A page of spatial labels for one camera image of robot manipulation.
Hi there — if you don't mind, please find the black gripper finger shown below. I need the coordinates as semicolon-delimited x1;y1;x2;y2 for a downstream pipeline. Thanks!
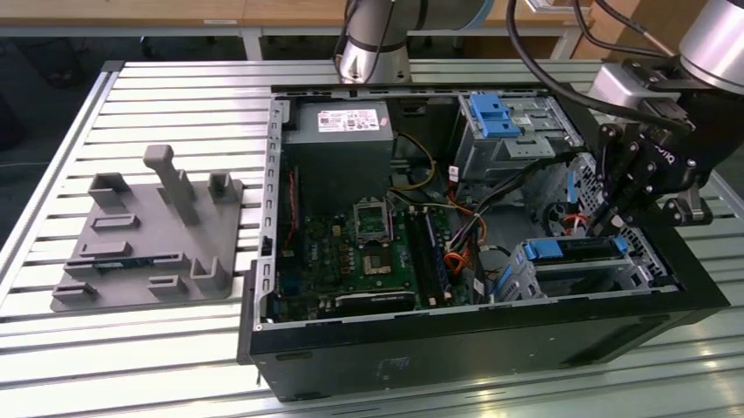
606;193;714;235
586;124;640;239

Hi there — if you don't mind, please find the black disk wire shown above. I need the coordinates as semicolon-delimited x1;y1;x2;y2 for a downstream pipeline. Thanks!
473;150;605;219

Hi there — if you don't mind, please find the hard disk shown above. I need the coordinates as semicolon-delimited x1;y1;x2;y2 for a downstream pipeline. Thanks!
521;234;629;266

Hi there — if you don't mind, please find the metal disk bay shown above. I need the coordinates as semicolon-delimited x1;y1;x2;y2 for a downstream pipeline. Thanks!
490;237;676;301

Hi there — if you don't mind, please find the black RAM slot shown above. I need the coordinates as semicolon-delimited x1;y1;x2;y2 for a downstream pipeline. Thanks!
404;205;438;308
422;205;455;301

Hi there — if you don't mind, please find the metal optical drive cage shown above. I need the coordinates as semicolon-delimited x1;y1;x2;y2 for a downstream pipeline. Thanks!
455;91;586;188

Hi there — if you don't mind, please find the brown wooden cabinet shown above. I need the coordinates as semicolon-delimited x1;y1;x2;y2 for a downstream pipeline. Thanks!
569;0;708;62

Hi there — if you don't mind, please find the CPU socket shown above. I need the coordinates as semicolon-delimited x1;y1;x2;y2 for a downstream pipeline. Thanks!
351;198;394;245

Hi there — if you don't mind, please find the square chipset chip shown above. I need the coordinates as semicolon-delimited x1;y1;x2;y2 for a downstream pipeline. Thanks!
359;246;391;276

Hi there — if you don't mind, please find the grey power supply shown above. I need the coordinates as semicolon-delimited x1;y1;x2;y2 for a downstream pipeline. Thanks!
282;100;396;219

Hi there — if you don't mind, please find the black PC case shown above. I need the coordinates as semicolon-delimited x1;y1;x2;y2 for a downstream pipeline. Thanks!
235;82;730;404

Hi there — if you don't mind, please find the black graphics card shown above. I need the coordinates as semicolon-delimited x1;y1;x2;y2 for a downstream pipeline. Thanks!
334;290;418;314

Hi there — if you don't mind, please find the green motherboard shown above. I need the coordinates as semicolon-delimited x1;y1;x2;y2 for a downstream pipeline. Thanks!
275;198;483;323

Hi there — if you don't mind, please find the grey parts rack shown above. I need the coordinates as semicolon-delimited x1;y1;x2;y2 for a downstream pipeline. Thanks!
49;144;245;314

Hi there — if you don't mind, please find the RAM stick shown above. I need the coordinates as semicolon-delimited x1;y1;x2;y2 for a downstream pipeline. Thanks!
92;259;156;273

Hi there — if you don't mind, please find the black office chair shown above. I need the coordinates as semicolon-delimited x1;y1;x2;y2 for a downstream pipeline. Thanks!
0;37;83;149

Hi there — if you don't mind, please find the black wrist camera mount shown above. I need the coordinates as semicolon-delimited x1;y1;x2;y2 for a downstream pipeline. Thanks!
619;58;698;131

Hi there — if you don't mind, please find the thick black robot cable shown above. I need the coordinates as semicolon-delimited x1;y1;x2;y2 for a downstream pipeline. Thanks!
503;0;698;131

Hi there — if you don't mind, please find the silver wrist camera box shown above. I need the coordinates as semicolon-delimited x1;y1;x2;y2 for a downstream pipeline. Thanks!
585;63;658;117

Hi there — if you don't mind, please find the blue plastic drive bracket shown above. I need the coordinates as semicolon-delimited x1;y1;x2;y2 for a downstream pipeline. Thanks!
469;93;519;139

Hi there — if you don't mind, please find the blue plastic bay rail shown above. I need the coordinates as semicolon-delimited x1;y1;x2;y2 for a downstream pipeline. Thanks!
491;256;522;301

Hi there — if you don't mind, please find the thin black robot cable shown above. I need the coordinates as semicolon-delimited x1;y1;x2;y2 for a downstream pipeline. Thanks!
571;0;681;60

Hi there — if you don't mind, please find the yellow black power wire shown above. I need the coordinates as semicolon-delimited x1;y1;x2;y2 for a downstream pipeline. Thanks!
390;132;438;192

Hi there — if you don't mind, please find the orange wire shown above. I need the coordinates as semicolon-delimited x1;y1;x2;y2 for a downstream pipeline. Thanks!
443;212;487;276

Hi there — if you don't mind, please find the wooden desk white frame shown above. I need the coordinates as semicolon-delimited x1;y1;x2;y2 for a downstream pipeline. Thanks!
0;0;597;62

